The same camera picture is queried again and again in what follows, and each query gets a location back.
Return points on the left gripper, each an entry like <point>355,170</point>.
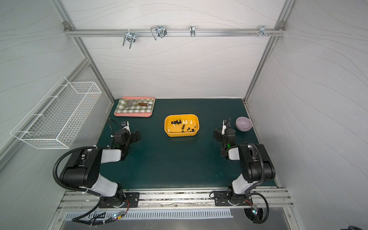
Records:
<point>132,136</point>

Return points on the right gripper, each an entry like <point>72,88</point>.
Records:
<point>220,135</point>

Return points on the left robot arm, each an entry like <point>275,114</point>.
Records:
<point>79,168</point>

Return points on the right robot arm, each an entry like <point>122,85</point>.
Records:
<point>256,165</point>

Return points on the yellow plastic storage box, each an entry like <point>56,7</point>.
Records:
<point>177,131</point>

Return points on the purple bowl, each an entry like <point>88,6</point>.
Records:
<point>243,124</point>

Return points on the green checkered cloth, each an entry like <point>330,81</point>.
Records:
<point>121,107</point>

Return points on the pink tray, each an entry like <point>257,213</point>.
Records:
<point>134,114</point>

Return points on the metal hook clamp left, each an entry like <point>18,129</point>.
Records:
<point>129,38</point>

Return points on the metal hook clamp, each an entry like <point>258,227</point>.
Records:
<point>158,31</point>
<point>129,38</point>
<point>261,32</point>

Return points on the metal hook clamp right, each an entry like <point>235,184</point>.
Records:
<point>261,32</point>

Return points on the metal hook small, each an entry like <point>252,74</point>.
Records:
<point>192,31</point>

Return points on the metal hook clamp middle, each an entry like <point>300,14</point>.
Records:
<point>158,31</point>

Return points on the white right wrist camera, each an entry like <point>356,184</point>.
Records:
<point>223,129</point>

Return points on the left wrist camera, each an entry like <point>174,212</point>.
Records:
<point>125,125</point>

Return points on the wooden handled spatula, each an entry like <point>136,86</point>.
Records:
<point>134,102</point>

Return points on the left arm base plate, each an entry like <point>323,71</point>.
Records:
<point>122,199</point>

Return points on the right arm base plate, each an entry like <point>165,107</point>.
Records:
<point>230,198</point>

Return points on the white wire basket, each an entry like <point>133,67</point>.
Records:
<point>55,121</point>

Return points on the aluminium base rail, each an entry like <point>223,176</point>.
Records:
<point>201,198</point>

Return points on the aluminium crossbar rail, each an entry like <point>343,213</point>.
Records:
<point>170,32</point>

